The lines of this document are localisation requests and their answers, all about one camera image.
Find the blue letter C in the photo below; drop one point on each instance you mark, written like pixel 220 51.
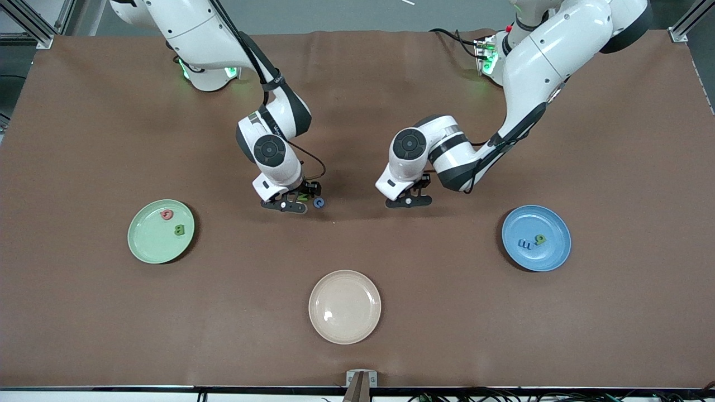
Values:
pixel 315 203

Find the green letter B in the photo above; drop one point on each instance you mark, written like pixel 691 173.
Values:
pixel 179 229

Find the red letter G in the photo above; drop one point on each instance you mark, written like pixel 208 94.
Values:
pixel 164 214

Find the blue letter m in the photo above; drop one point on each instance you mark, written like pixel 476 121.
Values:
pixel 525 243

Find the green letter q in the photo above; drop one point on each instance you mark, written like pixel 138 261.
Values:
pixel 539 239

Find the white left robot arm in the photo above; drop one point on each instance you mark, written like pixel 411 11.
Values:
pixel 558 56

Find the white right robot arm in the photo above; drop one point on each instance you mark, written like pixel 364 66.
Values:
pixel 190 28

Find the beige plate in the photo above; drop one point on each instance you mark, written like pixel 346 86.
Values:
pixel 344 307

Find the blue plate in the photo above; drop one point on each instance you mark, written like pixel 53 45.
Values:
pixel 550 223

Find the silver base connector panel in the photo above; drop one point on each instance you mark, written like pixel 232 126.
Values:
pixel 483 56

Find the green plate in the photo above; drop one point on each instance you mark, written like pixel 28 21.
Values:
pixel 145 245

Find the brown table mat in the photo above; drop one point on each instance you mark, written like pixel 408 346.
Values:
pixel 111 335

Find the metal camera post bracket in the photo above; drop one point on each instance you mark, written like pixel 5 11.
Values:
pixel 360 391

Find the aluminium frame profile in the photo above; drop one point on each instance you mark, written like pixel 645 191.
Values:
pixel 678 34
pixel 42 38

